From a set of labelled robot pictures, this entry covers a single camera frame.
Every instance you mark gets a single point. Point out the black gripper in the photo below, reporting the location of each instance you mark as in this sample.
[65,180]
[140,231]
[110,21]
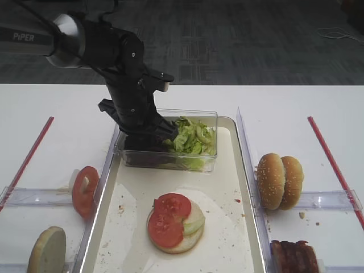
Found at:
[132,108]

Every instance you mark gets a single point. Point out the purple lettuce leaves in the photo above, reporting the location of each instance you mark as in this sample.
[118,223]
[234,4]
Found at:
[145,158]

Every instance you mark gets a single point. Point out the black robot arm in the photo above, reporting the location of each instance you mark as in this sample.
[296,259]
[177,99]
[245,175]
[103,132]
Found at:
[72,41]

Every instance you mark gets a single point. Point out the green lettuce leaves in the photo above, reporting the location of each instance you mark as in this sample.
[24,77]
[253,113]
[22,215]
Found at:
[195,139]

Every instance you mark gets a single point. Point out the upper tomato slice on bun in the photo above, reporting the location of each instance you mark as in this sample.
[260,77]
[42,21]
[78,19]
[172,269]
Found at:
[173,204]

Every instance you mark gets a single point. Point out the tomato slice on bun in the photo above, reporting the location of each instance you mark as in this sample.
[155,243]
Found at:
[173,204]
[165,230]

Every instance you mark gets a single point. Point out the standing tomato slice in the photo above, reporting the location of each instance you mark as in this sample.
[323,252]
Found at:
[83,191]

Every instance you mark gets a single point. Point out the lettuce piece on bun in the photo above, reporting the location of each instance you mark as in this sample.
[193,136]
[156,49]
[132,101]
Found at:
[194,221]

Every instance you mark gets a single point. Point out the lower tomato slice on bun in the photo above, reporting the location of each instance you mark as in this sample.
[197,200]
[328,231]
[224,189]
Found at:
[165,230]

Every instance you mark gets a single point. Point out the stack of bacon patties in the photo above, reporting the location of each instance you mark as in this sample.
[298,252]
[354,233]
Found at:
[293,257]

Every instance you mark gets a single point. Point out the clear plastic salad box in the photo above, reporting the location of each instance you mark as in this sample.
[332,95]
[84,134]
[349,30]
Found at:
[207,117]

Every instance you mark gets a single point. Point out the bottom bun on tray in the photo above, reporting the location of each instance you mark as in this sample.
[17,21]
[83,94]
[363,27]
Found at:
[187,243]

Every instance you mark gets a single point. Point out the left red strip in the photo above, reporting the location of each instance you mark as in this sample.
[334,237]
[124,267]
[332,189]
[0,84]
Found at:
[25,163]

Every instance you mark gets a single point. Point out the red strip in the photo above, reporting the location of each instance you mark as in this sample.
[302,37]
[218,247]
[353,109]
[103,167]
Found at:
[336,169]
[25,163]

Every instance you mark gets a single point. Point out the left sesame bun top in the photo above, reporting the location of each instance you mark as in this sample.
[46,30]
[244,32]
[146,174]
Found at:
[271,180]

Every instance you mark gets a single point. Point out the sesame bun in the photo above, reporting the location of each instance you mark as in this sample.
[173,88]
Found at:
[271,180]
[294,181]

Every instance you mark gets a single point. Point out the white metal tray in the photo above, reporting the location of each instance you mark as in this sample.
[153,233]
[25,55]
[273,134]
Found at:
[119,241]

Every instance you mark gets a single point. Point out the right sesame bun top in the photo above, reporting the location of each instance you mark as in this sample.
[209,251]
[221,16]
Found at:
[294,181]

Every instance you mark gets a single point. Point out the upper left clear holder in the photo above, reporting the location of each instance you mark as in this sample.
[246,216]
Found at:
[16,196]

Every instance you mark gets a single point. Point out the clear holder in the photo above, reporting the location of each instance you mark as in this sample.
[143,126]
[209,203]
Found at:
[346,200]
[16,196]

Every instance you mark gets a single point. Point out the standing bun half slice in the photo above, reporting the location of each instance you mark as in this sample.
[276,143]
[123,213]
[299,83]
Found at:
[48,252]

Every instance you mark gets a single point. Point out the right red strip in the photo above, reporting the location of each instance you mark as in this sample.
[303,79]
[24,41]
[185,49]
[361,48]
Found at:
[336,169]

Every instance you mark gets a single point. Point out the upper right clear holder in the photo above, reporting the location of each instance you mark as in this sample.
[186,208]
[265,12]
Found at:
[346,200]

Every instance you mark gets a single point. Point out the left clear vertical rail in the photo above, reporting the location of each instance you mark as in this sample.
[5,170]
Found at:
[84,256]

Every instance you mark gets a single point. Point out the clear vertical rail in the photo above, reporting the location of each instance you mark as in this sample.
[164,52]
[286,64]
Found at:
[84,256]
[258,212]

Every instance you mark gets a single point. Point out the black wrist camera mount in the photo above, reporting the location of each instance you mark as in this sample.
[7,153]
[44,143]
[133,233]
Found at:
[153,80]

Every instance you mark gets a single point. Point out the right clear vertical rail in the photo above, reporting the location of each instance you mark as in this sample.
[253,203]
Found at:
[258,212]

